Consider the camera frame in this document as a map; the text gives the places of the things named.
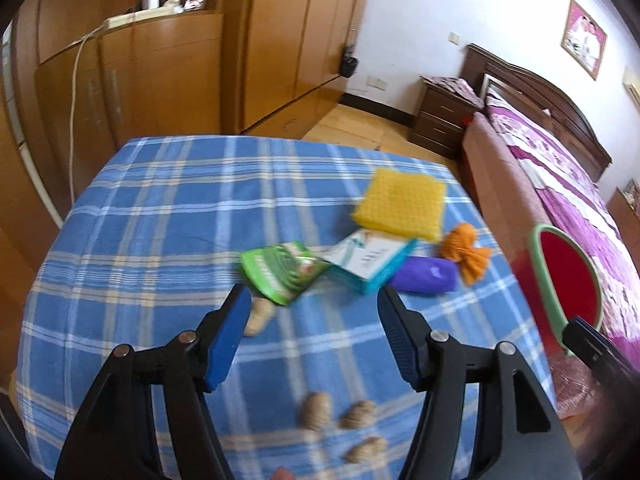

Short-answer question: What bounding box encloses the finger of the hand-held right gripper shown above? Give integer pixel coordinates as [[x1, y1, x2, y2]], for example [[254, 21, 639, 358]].
[[562, 315, 640, 391]]

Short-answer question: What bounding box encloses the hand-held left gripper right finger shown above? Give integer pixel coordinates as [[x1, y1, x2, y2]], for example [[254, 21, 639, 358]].
[[377, 286, 583, 480]]

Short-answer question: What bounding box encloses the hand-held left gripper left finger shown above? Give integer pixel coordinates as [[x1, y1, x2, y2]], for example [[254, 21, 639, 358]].
[[54, 283, 252, 480]]

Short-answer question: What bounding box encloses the peanut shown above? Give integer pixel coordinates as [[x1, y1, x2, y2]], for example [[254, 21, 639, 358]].
[[300, 392, 333, 432], [243, 299, 276, 337], [340, 400, 377, 430], [346, 436, 388, 465]]

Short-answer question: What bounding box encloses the purple plastic bag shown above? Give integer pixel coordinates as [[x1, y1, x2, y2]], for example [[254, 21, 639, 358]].
[[390, 256, 458, 295]]

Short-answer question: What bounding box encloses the red bucket with green rim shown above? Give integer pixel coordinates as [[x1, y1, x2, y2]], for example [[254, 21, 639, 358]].
[[510, 223, 603, 358]]

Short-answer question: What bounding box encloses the teal and white box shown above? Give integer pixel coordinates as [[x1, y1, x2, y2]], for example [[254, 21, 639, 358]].
[[320, 227, 418, 295]]

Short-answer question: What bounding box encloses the green printed packet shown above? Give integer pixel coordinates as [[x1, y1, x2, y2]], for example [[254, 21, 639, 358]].
[[240, 241, 331, 306]]

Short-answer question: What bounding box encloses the orange bow-shaped cloth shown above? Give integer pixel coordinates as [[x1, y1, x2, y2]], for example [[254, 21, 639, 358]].
[[440, 223, 492, 286]]

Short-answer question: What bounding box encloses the yellow foam net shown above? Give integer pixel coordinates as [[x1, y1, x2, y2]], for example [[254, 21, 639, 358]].
[[352, 167, 447, 242]]

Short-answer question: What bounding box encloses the blue plaid blanket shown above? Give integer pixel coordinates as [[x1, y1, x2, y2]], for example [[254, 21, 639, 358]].
[[15, 135, 558, 480]]

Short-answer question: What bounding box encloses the light wooden side cabinet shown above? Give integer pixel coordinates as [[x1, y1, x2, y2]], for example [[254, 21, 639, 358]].
[[607, 187, 640, 256]]

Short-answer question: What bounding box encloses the bed with floral bedding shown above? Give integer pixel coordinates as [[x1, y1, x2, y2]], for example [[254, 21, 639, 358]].
[[482, 92, 640, 356]]

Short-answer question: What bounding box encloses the bed with purple quilt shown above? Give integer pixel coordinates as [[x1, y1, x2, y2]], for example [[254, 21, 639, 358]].
[[460, 112, 608, 418]]

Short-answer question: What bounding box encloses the dark wooden nightstand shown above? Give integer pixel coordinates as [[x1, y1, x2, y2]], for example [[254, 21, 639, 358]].
[[410, 77, 481, 161]]

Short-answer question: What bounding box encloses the pink patterned cloth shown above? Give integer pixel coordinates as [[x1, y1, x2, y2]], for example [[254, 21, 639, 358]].
[[419, 74, 483, 108]]

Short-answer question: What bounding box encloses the black hanging charger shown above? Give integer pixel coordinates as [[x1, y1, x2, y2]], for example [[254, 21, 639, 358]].
[[340, 47, 360, 78]]

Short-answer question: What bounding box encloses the wooden shelf cabinet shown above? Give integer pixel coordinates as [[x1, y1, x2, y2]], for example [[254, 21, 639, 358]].
[[10, 0, 226, 221]]

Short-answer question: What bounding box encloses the wooden wardrobe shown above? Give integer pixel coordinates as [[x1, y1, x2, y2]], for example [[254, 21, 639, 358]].
[[220, 0, 376, 141]]

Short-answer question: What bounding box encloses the white power strip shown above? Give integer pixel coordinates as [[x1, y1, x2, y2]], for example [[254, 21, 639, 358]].
[[102, 6, 183, 28]]

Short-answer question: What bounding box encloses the white power cable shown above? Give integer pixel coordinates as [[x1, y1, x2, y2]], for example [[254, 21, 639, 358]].
[[68, 27, 103, 196]]

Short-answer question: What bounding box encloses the framed wall picture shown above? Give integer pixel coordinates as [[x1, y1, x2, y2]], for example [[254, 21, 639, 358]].
[[560, 0, 608, 82]]

